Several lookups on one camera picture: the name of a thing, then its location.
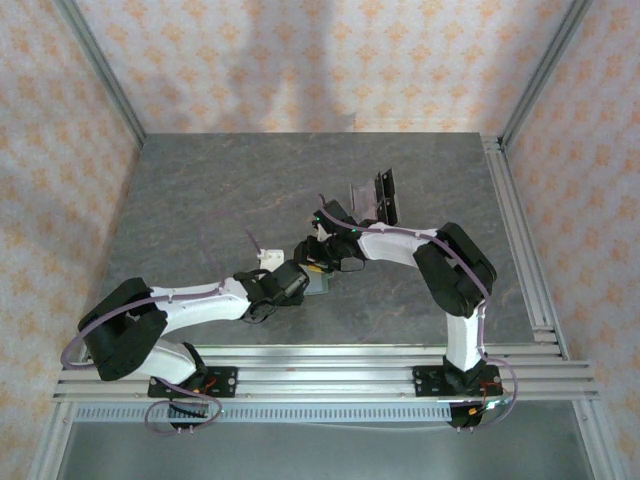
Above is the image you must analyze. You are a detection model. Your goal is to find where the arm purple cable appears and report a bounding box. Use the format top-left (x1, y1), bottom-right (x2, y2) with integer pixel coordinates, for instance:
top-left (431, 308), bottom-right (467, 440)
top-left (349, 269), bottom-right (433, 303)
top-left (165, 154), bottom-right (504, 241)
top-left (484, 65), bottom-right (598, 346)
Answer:
top-left (60, 209), bottom-right (264, 437)
top-left (317, 193), bottom-right (519, 434)

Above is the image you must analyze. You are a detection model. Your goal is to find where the aluminium mounting rail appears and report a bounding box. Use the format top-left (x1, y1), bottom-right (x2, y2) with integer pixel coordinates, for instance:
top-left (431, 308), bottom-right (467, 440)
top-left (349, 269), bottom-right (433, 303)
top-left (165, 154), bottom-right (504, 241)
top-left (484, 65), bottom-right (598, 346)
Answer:
top-left (52, 343), bottom-right (600, 402)

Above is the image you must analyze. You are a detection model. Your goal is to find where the aluminium frame post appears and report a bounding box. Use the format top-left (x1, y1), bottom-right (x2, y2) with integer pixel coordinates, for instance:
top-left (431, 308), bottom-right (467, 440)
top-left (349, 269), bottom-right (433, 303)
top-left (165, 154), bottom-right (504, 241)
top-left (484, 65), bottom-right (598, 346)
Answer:
top-left (498, 0), bottom-right (597, 146)
top-left (53, 0), bottom-right (150, 146)

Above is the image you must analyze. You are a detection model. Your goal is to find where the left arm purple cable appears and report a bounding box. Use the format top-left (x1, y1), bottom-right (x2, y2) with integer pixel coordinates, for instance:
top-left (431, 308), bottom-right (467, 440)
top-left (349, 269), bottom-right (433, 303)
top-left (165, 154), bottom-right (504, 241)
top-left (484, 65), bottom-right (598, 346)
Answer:
top-left (60, 209), bottom-right (264, 437)

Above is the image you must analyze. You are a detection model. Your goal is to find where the grey metal panel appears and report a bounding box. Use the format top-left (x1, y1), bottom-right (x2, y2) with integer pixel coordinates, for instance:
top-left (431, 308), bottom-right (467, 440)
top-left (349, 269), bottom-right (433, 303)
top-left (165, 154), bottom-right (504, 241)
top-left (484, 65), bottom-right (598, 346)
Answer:
top-left (59, 422), bottom-right (596, 480)

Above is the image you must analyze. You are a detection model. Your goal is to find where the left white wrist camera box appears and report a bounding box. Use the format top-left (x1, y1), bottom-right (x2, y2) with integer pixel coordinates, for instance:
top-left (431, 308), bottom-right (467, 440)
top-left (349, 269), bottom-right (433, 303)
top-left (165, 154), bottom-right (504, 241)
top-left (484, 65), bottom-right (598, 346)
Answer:
top-left (257, 248), bottom-right (285, 274)

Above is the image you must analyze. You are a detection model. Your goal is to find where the small black electronics board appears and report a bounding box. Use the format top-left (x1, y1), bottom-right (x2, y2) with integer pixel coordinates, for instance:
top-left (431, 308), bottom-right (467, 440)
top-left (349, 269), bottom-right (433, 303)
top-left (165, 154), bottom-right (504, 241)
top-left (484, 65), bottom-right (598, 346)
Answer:
top-left (447, 397), bottom-right (506, 432)

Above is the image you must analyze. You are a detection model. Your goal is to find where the clear acrylic card stand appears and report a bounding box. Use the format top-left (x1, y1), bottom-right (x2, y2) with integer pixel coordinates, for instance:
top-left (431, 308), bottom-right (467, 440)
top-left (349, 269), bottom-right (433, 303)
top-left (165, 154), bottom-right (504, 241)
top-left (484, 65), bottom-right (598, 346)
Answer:
top-left (348, 169), bottom-right (401, 226)

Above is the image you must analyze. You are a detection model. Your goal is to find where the aluminium frame leg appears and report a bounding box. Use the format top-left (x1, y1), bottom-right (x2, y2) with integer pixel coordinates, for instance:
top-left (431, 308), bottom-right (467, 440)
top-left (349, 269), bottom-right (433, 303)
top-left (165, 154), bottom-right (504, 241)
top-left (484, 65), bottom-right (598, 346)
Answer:
top-left (29, 399), bottom-right (76, 480)
top-left (571, 399), bottom-right (620, 480)

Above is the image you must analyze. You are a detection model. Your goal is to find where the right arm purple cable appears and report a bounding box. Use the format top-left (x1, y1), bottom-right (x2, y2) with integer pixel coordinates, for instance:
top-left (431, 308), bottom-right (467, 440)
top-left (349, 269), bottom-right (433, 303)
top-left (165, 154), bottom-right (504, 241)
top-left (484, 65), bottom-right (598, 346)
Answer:
top-left (317, 193), bottom-right (519, 434)

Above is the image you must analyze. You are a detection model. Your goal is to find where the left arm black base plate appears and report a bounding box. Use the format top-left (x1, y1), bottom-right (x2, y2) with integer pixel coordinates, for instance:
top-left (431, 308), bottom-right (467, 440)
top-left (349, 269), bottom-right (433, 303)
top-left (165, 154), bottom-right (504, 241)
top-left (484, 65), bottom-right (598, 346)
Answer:
top-left (148, 366), bottom-right (239, 400)

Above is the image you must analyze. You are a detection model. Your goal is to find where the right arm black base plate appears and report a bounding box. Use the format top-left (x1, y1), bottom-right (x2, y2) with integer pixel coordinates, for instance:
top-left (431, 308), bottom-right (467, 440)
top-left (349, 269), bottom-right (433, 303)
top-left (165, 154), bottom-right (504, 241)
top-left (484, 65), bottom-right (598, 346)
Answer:
top-left (411, 364), bottom-right (501, 400)

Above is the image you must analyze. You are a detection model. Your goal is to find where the green card holder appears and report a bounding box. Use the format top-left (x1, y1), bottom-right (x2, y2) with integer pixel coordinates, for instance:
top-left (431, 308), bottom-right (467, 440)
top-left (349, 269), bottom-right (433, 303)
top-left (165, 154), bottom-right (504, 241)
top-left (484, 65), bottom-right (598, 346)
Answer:
top-left (303, 267), bottom-right (335, 297)

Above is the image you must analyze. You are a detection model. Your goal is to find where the grey slotted cable duct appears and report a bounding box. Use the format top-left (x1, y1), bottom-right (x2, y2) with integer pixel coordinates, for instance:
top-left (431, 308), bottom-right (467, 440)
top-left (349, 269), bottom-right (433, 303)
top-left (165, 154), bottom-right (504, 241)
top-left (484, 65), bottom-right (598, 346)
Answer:
top-left (73, 403), bottom-right (454, 425)

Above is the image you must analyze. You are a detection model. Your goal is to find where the credit card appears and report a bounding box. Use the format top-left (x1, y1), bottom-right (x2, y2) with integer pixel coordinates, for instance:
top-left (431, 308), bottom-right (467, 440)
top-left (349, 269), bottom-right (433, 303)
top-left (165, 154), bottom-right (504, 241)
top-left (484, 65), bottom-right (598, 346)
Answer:
top-left (348, 182), bottom-right (377, 219)

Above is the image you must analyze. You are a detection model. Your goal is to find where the aluminium side rail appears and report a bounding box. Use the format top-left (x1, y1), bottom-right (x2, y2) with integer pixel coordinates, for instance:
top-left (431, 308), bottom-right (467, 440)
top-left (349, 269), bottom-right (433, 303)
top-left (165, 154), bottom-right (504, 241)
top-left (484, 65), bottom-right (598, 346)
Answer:
top-left (481, 136), bottom-right (571, 362)

